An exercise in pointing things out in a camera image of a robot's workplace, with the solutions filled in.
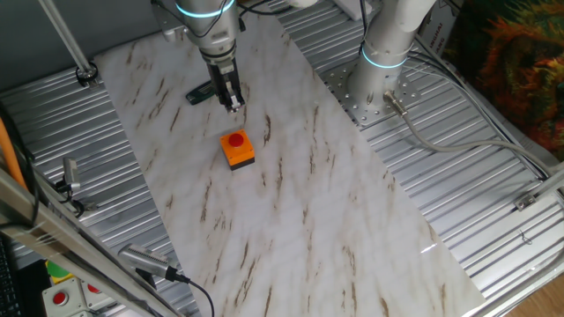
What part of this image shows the black cable bundle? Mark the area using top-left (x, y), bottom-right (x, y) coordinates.
top-left (0, 100), bottom-right (41, 230)

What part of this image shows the yellow box with green button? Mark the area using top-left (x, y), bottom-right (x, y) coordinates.
top-left (45, 259), bottom-right (75, 285)

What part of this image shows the black pole foot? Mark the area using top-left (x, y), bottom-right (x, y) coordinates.
top-left (75, 63), bottom-right (100, 88)

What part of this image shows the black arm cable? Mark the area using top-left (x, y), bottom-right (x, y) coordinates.
top-left (152, 0), bottom-right (293, 41)

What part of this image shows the cardboard box with red print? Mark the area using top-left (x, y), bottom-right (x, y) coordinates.
top-left (416, 0), bottom-right (464, 54)

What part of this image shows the short aluminium frame bar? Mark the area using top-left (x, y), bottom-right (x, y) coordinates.
top-left (531, 162), bottom-right (564, 199)

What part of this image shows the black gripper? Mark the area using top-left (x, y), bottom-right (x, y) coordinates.
top-left (205, 59), bottom-right (246, 114)

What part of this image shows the small silver camera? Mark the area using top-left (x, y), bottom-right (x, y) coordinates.
top-left (61, 157), bottom-right (83, 194)

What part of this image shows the slanted aluminium pole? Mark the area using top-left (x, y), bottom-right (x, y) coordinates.
top-left (37, 0), bottom-right (96, 76)

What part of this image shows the grey box with red button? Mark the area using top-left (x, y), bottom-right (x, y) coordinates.
top-left (41, 277), bottom-right (89, 317)
top-left (81, 279), bottom-right (118, 312)

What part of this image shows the large silver camera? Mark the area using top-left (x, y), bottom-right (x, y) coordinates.
top-left (117, 243), bottom-right (180, 283)

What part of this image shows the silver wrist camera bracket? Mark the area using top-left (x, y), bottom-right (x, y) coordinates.
top-left (151, 1), bottom-right (187, 44)

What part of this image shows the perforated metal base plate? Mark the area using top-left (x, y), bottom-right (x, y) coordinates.
top-left (319, 56), bottom-right (422, 129)

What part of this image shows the colourful orange green cloth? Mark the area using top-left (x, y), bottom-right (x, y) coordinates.
top-left (442, 0), bottom-right (564, 162)

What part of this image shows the orange tube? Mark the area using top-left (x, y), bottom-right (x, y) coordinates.
top-left (0, 117), bottom-right (28, 190)

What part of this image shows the aluminium frame beam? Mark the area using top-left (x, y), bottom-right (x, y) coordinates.
top-left (0, 166), bottom-right (182, 317)

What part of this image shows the small metal corner bracket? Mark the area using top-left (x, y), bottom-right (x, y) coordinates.
top-left (513, 193), bottom-right (538, 211)

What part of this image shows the white marble pattern sheet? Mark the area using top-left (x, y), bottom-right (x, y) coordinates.
top-left (93, 12), bottom-right (486, 317)

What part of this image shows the white flat box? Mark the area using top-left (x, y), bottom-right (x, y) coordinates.
top-left (332, 0), bottom-right (374, 22)

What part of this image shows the black camera cable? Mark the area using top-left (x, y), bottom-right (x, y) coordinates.
top-left (175, 271), bottom-right (216, 317)

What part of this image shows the black keyboard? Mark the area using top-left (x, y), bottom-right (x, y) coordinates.
top-left (0, 235), bottom-right (23, 317)

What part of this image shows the orange box with red button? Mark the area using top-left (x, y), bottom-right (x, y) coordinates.
top-left (219, 129), bottom-right (256, 172)

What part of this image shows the white cable bundle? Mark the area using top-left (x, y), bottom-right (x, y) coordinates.
top-left (407, 37), bottom-right (554, 180)

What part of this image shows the small dark green device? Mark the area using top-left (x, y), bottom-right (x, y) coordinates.
top-left (185, 80), bottom-right (217, 106)

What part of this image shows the grey cable with metal plug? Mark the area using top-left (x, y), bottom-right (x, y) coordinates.
top-left (382, 90), bottom-right (559, 175)

